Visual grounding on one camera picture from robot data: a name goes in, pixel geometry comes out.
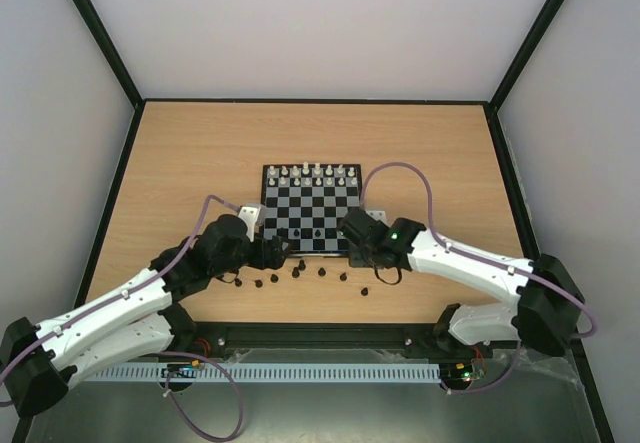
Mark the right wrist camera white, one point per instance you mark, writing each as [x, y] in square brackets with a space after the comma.
[378, 215]

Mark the black aluminium rail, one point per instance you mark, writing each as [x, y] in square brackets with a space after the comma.
[413, 341]

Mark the light blue cable duct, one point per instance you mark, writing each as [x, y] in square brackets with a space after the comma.
[420, 373]

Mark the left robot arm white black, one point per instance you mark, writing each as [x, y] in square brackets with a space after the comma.
[41, 362]

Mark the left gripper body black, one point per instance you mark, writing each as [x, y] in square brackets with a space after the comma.
[260, 260]

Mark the black and white chessboard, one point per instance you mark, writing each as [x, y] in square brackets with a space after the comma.
[309, 208]

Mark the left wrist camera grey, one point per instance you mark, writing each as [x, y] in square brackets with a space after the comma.
[253, 215]

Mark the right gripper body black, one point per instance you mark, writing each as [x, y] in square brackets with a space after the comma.
[353, 228]

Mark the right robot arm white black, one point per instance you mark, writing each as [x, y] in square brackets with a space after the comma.
[536, 301]

